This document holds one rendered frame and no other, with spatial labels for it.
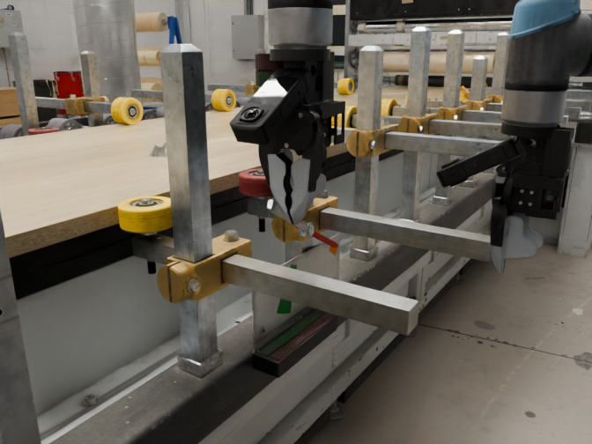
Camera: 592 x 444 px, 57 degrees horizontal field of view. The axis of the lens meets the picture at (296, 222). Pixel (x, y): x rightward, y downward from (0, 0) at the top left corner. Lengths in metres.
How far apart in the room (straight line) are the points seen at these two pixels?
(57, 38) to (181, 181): 9.19
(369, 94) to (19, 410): 0.78
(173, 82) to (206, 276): 0.24
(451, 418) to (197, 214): 1.38
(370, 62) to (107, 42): 3.86
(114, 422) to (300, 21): 0.51
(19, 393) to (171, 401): 0.21
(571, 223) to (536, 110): 2.68
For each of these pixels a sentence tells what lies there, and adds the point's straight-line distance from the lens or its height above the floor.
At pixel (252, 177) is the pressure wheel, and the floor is 0.91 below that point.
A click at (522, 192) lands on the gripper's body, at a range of 0.77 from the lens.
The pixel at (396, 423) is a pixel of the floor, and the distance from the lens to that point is 1.84.
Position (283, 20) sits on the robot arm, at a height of 1.15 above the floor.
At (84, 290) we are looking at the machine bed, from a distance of 0.87.
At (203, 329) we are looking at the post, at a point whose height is 0.77.
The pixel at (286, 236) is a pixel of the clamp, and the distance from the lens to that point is 0.87.
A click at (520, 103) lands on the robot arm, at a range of 0.74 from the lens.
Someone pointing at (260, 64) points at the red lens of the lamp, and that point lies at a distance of 0.87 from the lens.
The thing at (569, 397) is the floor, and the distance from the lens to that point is 2.13.
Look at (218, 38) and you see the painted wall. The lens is 11.62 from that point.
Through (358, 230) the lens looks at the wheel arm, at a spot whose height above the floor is 0.84.
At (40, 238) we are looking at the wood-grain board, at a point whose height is 0.89.
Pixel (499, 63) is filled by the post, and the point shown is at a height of 1.07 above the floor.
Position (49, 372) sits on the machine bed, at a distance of 0.89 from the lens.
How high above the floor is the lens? 1.12
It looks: 18 degrees down
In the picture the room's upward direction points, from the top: straight up
